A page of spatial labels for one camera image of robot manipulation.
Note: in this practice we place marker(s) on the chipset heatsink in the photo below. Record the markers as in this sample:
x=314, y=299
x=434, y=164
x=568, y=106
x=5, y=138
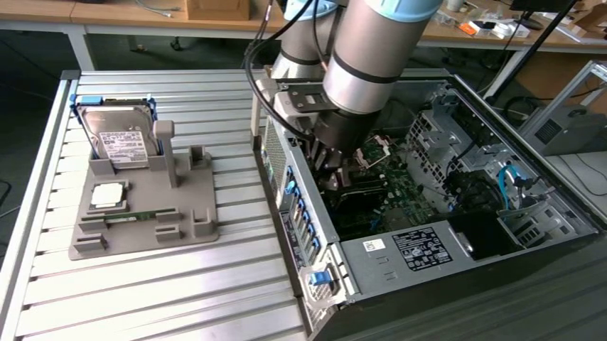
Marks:
x=400, y=219

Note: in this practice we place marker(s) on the metal drive cage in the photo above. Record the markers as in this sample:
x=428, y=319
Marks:
x=429, y=170

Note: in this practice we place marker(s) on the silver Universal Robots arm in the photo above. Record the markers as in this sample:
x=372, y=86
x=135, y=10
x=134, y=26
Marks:
x=365, y=53

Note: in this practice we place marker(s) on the white cup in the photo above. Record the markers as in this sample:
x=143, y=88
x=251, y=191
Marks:
x=457, y=4

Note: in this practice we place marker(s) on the silver hard disk drive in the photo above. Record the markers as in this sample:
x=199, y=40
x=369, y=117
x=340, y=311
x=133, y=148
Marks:
x=119, y=142

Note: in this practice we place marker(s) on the black slanted pole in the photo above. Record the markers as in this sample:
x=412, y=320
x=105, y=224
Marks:
x=536, y=53

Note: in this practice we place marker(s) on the cardboard box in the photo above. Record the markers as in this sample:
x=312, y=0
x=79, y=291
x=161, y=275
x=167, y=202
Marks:
x=218, y=9

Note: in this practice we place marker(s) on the grey parts rack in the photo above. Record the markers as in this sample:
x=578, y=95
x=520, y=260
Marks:
x=142, y=234

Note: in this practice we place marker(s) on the wooden desk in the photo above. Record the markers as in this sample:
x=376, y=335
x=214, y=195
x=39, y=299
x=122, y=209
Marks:
x=441, y=32
x=95, y=10

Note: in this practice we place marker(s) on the orange box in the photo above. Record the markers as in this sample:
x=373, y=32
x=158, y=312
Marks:
x=470, y=27

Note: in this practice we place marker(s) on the white box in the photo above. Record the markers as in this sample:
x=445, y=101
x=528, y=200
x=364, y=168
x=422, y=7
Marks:
x=513, y=31

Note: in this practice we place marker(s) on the grey computer tower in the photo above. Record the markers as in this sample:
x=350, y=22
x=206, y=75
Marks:
x=569, y=135

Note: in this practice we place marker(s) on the blue disk caddy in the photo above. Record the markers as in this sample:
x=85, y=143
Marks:
x=87, y=100

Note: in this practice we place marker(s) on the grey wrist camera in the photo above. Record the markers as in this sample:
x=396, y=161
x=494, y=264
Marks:
x=294, y=106

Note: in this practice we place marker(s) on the silver CPU chip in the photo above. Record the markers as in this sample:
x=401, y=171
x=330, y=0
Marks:
x=109, y=195

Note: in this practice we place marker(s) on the grey power supply unit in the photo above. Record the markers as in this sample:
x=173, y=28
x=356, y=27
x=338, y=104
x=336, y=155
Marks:
x=370, y=263

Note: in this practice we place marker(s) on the blue case latch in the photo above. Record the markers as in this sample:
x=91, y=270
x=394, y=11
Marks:
x=320, y=277

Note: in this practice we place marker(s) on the black RAM slot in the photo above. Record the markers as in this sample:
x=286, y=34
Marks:
x=370, y=186

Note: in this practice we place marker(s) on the metal disk bay bracket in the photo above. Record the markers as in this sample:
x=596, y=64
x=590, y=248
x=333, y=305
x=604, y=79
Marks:
x=526, y=227

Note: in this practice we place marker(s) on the brown cardboard piece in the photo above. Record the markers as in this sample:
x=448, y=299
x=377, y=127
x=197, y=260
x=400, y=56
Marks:
x=593, y=21

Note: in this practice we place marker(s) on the green motherboard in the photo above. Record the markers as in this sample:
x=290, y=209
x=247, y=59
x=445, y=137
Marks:
x=408, y=188

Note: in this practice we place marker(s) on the black monitor with stand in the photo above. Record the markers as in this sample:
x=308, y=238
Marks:
x=532, y=21

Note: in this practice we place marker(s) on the green RAM stick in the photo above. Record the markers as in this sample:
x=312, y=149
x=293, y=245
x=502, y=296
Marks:
x=133, y=215

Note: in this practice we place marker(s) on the aluminium frame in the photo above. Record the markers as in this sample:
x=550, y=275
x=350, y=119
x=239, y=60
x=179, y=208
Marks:
x=577, y=81

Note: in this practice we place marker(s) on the metal socket cover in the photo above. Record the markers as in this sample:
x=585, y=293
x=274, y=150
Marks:
x=377, y=151

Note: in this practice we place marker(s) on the open black PC case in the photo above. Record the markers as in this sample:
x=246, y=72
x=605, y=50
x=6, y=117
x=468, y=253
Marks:
x=474, y=312

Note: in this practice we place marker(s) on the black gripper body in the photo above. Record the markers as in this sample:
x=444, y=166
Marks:
x=346, y=131

